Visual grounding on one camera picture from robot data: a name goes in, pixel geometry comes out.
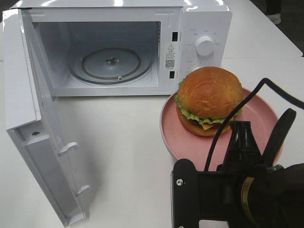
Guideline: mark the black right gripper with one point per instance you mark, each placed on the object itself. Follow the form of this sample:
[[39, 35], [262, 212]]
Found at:
[[260, 197]]

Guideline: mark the pink round plate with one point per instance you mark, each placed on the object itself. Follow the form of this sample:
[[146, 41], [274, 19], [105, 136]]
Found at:
[[182, 144]]

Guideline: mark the burger with lettuce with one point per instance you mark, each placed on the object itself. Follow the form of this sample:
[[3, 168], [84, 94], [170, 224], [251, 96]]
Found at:
[[205, 98]]

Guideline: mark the white microwave door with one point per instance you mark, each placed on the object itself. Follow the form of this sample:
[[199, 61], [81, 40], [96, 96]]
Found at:
[[31, 120]]

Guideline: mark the upper white microwave knob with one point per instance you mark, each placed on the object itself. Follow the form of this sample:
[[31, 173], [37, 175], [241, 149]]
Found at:
[[204, 45]]

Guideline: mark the white warning label sticker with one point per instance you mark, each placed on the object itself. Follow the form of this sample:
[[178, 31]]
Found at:
[[169, 55]]

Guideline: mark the white shoe in background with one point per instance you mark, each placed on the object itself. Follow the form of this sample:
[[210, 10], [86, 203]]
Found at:
[[275, 18]]

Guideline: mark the glass microwave turntable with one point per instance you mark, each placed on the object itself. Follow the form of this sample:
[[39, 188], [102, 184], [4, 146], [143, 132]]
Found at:
[[109, 66]]

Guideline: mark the white microwave oven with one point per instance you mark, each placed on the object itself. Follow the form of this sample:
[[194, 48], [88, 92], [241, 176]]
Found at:
[[122, 47]]

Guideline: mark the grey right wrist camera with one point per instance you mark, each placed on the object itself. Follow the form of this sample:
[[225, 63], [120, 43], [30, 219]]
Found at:
[[184, 195]]

